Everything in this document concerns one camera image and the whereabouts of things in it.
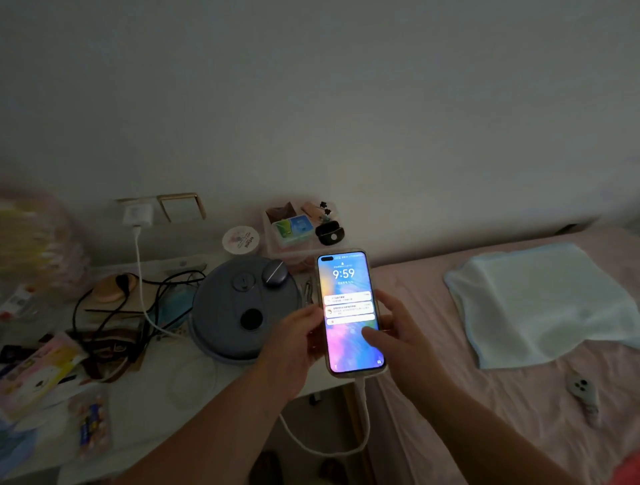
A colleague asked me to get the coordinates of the clear round plastic lid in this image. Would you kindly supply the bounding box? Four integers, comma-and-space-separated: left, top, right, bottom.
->
166, 351, 219, 411

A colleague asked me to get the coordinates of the round grey lidded appliance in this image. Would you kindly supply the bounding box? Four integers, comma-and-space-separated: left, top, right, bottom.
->
189, 257, 304, 364

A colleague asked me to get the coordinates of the person's right hand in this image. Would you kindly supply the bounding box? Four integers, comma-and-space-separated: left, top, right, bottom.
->
361, 290, 452, 406

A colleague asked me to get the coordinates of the smartphone with lit screen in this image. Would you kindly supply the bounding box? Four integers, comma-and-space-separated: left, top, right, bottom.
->
316, 249, 387, 378

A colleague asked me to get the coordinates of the pink bed sheet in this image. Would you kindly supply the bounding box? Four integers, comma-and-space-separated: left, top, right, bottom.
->
369, 229, 640, 485

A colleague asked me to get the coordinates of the white charging cable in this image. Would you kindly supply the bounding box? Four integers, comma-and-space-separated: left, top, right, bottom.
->
131, 226, 372, 458

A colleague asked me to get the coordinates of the white charger plug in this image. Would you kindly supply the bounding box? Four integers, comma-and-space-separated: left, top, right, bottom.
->
122, 203, 154, 231

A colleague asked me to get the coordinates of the colourful printed packet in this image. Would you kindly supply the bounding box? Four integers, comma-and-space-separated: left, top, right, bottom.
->
0, 334, 88, 418

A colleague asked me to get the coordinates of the light blue towel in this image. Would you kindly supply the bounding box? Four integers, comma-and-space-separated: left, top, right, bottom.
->
443, 243, 640, 371

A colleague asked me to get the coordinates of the round white lidded cup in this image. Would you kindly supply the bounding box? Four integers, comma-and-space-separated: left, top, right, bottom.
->
222, 225, 260, 256

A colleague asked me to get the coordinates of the person's left hand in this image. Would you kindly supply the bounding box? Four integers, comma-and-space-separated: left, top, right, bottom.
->
254, 305, 329, 401

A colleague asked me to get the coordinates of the red cloth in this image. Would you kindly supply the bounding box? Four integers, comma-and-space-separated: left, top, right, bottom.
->
606, 451, 640, 485

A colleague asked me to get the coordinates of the peach round object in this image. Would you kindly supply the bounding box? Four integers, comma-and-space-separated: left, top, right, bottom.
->
92, 273, 139, 304

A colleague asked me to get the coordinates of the green and blue card pack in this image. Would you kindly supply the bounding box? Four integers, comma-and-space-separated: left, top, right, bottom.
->
273, 215, 315, 246

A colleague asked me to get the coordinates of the small grey handheld device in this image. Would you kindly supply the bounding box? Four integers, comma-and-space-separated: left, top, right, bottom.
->
566, 372, 600, 418

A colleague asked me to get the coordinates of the brown fabric pouch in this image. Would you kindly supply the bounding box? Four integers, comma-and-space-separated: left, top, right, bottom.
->
79, 317, 147, 383

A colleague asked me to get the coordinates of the black cable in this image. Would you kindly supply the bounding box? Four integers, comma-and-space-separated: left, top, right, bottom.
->
72, 269, 207, 351

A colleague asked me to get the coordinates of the clear packet with blue tubes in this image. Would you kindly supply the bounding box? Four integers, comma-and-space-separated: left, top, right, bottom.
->
74, 394, 110, 458

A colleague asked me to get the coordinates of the person's left forearm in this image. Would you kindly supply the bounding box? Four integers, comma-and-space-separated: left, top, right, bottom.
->
117, 369, 301, 485

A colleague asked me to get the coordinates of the clear plastic storage box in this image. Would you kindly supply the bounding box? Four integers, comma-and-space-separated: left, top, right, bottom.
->
262, 199, 347, 266

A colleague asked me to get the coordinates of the gold framed wall socket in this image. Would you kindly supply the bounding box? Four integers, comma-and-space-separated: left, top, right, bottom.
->
157, 193, 207, 224

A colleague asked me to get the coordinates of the clear bag of yellow items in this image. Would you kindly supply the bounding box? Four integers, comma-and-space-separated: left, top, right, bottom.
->
0, 187, 92, 301

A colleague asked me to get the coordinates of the black earbud case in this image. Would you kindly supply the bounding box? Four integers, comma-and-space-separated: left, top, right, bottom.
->
315, 221, 345, 246

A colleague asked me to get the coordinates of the person's right forearm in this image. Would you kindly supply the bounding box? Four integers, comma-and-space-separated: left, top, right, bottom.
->
400, 375, 581, 485

